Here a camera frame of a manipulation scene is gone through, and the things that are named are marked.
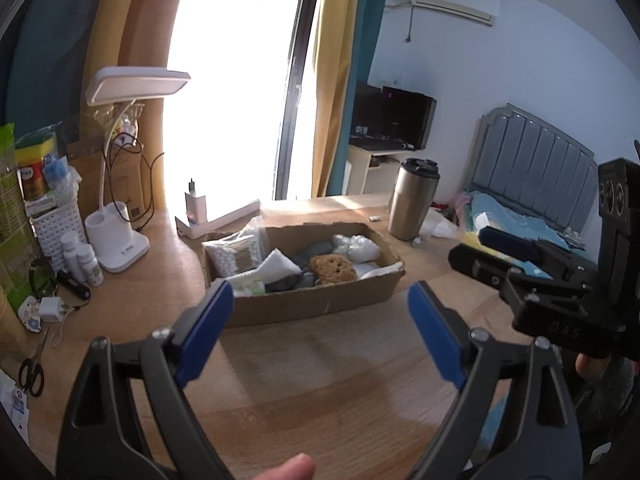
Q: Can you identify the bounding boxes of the bubble wrap bundle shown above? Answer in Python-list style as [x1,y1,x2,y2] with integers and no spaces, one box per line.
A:
[332,234,381,263]

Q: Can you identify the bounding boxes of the brown plush toy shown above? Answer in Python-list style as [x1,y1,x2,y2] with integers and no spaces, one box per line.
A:
[309,254,357,285]

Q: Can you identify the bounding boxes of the white tissue pack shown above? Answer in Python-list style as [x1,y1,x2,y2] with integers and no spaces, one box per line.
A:
[226,249,303,296]

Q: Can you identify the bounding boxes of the right hand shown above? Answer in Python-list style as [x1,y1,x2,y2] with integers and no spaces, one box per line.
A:
[575,353,611,382]

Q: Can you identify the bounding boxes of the left hand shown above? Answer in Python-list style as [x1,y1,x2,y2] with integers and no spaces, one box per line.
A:
[254,453,316,480]

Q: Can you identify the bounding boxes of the yellow tissue pack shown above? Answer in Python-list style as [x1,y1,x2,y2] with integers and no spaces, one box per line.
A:
[460,231,515,263]

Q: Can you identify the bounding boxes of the black scissors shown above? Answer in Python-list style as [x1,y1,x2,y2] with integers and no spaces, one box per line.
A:
[18,328,50,398]

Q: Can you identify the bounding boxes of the clear plastic bag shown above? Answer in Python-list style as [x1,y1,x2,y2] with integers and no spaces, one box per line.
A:
[419,208,459,240]

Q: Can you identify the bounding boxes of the grey bed headboard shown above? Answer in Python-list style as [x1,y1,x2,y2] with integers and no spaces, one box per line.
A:
[462,103,598,233]

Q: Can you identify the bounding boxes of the steel travel mug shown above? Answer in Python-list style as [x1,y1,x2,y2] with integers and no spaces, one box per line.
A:
[387,158,440,240]

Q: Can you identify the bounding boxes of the small white plug adapter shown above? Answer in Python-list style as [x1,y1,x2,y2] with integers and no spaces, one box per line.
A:
[38,296,67,323]

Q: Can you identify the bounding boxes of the white pill bottle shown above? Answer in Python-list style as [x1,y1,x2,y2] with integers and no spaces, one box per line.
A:
[76,244,104,287]

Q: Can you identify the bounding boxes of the green snack bag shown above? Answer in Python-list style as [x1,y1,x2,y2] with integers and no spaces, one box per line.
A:
[0,124,40,311]

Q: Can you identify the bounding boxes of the black monitor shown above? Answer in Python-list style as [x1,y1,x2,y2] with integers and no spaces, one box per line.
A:
[349,84,437,151]

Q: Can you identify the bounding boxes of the white desk lamp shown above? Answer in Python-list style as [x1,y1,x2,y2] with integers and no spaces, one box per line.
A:
[85,66,190,274]

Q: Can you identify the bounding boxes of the white perforated basket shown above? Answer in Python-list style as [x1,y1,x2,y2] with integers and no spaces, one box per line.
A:
[32,202,87,272]

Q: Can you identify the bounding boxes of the white power strip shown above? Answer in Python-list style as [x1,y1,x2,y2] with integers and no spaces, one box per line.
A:
[175,200,260,240]

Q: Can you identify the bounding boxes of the brown cardboard box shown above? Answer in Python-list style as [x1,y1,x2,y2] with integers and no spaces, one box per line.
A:
[201,218,405,327]

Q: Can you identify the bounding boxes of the yellow right curtain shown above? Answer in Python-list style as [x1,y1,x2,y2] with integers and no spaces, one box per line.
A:
[311,0,358,197]

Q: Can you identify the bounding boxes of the yellow curtain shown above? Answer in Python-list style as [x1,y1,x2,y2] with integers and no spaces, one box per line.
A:
[79,0,194,212]
[311,0,358,197]

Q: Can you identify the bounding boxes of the yellow left curtain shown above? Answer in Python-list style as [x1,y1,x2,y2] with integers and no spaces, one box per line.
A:
[79,0,194,212]

